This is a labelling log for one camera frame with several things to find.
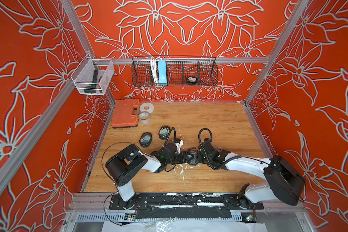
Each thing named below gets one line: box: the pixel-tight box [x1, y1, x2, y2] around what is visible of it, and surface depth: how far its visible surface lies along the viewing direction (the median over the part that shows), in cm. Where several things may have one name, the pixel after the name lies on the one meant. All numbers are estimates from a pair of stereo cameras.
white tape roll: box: [139, 101, 155, 114], surface depth 119 cm
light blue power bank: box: [157, 59, 168, 84], surface depth 91 cm
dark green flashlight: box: [83, 69, 99, 94], surface depth 83 cm
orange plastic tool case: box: [111, 98, 140, 129], surface depth 106 cm
